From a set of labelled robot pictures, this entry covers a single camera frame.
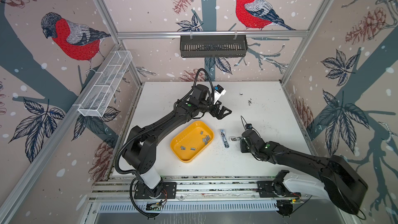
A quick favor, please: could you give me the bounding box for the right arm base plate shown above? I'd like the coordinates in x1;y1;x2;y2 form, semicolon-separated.
256;181;301;198

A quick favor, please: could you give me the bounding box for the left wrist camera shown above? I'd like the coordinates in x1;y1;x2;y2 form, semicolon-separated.
213;85;226;105

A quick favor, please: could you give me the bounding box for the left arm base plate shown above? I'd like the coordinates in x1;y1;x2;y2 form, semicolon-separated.
133;181;177;200

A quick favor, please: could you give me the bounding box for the white wire mesh shelf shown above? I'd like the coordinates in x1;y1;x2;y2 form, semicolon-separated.
78;50;132;117

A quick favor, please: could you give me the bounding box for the yellow plastic tray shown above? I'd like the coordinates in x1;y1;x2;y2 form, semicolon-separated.
170;120;215;163

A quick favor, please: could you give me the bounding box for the aluminium mounting rail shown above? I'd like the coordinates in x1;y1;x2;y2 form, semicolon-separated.
88;173;330;202

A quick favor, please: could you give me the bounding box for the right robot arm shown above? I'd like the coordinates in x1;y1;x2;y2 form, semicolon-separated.
239;129;368;215

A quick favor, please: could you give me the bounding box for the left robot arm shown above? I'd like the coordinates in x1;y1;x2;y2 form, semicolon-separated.
114;68;232;198

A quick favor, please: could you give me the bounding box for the black wall basket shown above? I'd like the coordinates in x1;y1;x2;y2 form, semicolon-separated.
180;35;248;58

